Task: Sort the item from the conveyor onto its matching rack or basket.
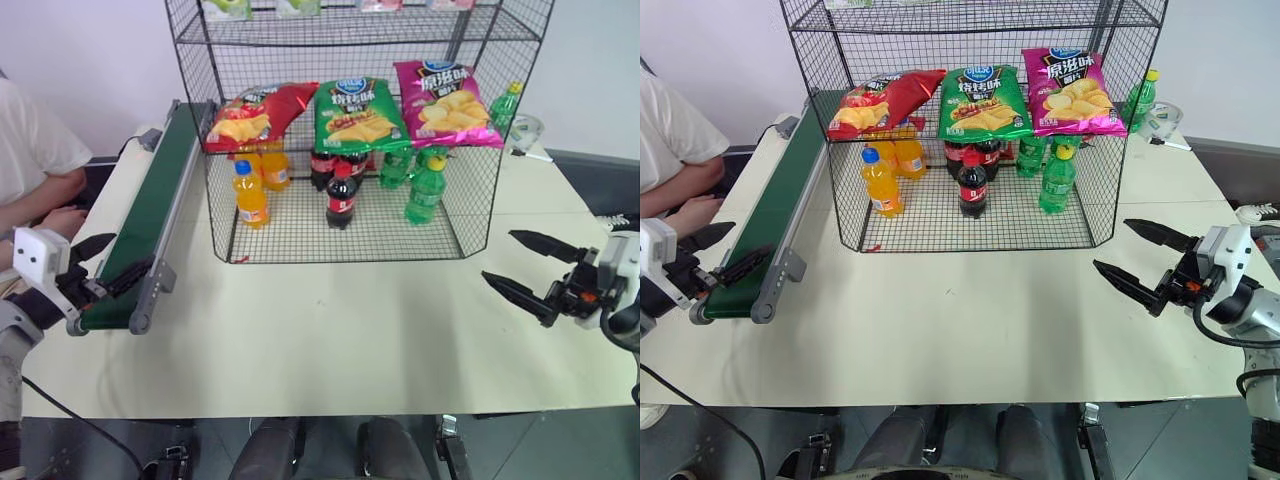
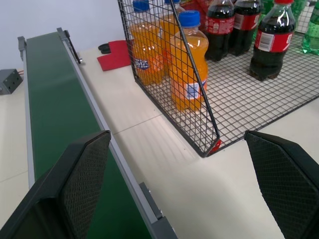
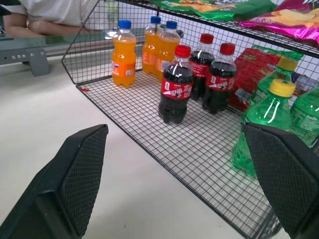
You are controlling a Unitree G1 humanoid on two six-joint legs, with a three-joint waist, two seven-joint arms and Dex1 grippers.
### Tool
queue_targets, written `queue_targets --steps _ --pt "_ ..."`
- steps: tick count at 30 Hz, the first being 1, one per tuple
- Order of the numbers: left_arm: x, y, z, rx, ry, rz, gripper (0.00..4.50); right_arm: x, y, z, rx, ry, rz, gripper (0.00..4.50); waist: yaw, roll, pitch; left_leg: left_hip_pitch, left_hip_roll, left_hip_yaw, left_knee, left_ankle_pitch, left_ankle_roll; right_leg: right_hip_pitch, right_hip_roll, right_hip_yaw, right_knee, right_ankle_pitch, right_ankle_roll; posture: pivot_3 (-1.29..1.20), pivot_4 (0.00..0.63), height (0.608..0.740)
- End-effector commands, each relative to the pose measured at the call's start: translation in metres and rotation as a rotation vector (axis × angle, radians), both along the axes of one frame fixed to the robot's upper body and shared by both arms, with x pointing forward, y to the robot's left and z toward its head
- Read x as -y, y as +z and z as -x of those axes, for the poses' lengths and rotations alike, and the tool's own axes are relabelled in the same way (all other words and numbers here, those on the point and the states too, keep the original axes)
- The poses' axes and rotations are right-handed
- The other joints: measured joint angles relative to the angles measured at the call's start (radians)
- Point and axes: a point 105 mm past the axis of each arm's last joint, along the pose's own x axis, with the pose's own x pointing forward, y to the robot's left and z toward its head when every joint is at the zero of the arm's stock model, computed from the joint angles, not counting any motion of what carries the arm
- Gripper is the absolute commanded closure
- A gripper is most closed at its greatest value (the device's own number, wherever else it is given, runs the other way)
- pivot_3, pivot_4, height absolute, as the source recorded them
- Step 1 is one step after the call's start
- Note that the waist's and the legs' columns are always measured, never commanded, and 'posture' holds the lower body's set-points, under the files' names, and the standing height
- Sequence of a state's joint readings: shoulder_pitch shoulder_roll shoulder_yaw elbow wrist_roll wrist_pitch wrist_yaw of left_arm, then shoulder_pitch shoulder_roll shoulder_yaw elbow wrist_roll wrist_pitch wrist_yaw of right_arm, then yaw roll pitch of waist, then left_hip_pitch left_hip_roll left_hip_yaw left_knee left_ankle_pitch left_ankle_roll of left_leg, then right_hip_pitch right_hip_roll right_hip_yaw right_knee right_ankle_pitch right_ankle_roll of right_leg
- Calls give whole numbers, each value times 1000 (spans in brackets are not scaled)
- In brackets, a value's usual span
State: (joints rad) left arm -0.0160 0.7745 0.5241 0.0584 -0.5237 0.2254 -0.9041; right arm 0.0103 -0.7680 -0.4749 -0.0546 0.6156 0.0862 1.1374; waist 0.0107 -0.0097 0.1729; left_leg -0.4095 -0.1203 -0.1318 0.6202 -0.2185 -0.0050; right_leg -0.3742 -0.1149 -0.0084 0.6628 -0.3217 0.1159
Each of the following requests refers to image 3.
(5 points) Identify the cola bottle red cap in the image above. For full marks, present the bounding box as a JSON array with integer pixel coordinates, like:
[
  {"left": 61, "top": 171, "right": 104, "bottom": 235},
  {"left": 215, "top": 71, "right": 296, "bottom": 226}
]
[
  {"left": 158, "top": 44, "right": 194, "bottom": 124},
  {"left": 188, "top": 33, "right": 215, "bottom": 102},
  {"left": 201, "top": 42, "right": 237, "bottom": 115}
]

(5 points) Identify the green potato chip bag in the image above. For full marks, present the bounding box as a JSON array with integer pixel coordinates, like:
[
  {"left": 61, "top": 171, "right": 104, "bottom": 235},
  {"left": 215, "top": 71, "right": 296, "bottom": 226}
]
[{"left": 149, "top": 0, "right": 279, "bottom": 22}]

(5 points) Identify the black wire mesh shelf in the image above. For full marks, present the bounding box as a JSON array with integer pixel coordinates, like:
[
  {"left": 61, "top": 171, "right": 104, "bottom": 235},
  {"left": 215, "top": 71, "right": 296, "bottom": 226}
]
[{"left": 61, "top": 0, "right": 319, "bottom": 239}]

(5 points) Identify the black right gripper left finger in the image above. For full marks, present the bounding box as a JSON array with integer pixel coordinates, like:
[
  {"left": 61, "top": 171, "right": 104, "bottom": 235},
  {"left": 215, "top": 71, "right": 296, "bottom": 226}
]
[{"left": 0, "top": 123, "right": 109, "bottom": 239}]

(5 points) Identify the green soda bottle yellow cap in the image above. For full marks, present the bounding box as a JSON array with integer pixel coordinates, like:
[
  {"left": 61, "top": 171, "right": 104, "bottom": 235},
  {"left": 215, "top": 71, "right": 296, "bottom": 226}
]
[
  {"left": 250, "top": 56, "right": 299, "bottom": 108},
  {"left": 231, "top": 79, "right": 297, "bottom": 178}
]

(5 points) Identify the red snack bag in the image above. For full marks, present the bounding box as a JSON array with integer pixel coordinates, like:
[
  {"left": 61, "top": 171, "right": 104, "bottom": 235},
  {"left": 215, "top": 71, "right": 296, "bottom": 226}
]
[{"left": 228, "top": 47, "right": 282, "bottom": 112}]

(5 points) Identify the magenta potato chip bag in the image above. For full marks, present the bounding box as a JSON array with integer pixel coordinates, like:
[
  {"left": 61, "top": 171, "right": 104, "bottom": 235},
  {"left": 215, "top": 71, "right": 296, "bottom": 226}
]
[{"left": 238, "top": 4, "right": 319, "bottom": 49}]

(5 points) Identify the orange soda bottle blue cap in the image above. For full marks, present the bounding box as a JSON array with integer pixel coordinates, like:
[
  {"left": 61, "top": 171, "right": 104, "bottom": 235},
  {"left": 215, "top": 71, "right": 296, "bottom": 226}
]
[
  {"left": 142, "top": 16, "right": 165, "bottom": 75},
  {"left": 156, "top": 20, "right": 181, "bottom": 83},
  {"left": 111, "top": 19, "right": 137, "bottom": 88}
]

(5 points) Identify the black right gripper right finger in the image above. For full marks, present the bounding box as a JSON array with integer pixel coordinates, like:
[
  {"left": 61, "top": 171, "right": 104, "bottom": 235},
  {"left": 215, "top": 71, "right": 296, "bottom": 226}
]
[{"left": 242, "top": 121, "right": 319, "bottom": 239}]

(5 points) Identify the green snack bag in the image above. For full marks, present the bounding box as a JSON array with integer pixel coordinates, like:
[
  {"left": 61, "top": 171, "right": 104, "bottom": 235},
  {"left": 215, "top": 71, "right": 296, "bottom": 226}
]
[{"left": 251, "top": 44, "right": 305, "bottom": 66}]

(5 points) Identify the blue and white snack packet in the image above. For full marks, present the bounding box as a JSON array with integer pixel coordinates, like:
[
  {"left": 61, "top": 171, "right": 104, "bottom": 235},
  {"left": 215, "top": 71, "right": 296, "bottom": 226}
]
[{"left": 290, "top": 72, "right": 319, "bottom": 98}]

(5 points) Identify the person's torso white shirt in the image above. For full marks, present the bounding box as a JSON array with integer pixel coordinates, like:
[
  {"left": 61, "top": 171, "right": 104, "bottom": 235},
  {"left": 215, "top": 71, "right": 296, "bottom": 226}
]
[{"left": 18, "top": 0, "right": 98, "bottom": 27}]

